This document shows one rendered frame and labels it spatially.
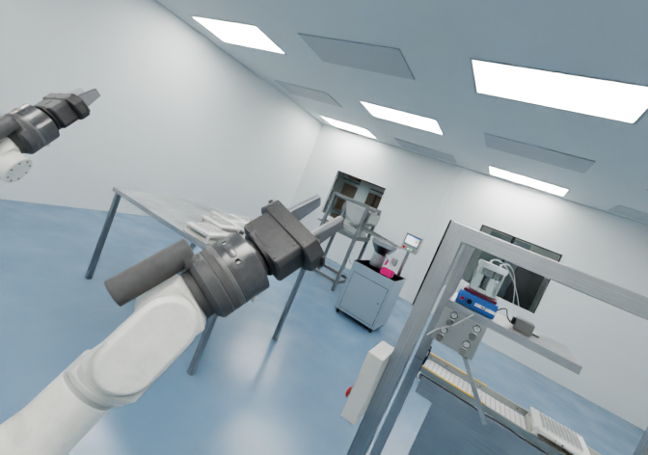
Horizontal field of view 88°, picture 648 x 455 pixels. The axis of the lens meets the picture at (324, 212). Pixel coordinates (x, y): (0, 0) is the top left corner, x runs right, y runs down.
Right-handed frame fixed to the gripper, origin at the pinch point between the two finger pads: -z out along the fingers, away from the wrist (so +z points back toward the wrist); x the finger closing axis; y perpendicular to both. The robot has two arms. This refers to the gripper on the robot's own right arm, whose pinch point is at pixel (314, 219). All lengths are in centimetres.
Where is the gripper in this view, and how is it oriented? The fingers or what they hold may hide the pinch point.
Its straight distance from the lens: 49.8
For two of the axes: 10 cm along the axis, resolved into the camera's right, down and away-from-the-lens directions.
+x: -6.4, -5.9, 4.9
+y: -0.1, 6.4, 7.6
